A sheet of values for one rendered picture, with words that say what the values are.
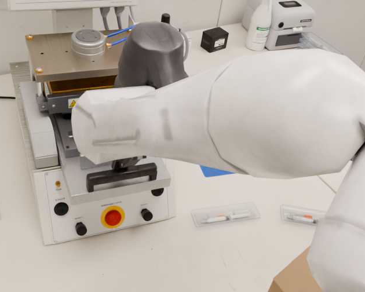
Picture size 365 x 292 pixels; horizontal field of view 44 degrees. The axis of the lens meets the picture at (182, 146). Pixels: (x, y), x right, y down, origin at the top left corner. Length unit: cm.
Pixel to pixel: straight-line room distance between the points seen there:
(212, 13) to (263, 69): 168
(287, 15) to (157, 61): 132
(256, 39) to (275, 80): 156
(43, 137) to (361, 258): 86
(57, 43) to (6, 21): 51
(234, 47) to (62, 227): 109
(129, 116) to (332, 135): 22
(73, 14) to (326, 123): 102
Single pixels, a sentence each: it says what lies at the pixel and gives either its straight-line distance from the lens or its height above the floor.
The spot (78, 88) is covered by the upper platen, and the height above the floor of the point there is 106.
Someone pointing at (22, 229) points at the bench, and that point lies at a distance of 120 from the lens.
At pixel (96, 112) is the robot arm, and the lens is 55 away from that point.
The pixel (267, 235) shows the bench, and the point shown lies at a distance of 125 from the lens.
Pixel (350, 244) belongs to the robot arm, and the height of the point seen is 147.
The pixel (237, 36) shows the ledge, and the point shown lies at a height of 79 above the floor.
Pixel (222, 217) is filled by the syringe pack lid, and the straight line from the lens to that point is 122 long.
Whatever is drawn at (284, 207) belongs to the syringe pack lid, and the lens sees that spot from 130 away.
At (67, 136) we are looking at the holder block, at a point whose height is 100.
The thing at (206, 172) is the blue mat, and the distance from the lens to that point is 135.
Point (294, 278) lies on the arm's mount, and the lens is 105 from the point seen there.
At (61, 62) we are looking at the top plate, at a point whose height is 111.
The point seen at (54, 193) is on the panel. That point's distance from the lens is 110.
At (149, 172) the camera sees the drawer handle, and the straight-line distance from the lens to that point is 98.
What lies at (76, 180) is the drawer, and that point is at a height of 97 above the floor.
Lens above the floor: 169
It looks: 41 degrees down
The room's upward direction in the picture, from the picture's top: 10 degrees clockwise
